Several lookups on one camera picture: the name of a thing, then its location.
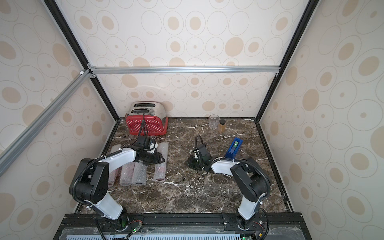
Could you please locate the red drink bottle back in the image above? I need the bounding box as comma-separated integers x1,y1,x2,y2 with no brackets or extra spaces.
154,163,167,182

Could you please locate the blue tape dispenser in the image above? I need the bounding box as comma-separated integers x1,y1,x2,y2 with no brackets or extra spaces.
225,138,243,159

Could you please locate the single bubble wrap sheet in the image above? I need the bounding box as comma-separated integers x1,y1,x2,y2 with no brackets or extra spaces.
108,144,121,189

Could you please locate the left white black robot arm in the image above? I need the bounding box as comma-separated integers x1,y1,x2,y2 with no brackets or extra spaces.
69,115,166,231

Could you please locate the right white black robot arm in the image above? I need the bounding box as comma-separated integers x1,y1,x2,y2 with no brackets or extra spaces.
186,135,271,230

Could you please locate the red perforated plastic basket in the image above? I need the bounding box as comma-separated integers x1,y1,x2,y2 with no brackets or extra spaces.
126,114,169,136

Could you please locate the brown spice jar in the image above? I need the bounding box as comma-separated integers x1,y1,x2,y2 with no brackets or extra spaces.
218,119,226,134

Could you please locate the clear drinking glass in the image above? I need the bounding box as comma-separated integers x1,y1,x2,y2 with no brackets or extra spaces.
208,115,220,130

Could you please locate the silver toaster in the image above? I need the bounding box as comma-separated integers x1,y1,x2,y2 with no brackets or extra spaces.
126,102,167,120

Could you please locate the horizontal aluminium bar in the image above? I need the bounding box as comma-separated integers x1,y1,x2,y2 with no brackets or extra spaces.
90,66,281,74

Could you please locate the left diagonal aluminium bar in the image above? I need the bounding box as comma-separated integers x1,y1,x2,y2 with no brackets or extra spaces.
1,70,91,175

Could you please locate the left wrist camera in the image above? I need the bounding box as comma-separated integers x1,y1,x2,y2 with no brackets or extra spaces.
148,142,158,154

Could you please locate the black toaster power cord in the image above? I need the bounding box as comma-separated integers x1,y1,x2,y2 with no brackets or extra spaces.
139,111,150,138

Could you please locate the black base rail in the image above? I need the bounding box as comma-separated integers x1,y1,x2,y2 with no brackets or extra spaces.
54,212,312,240

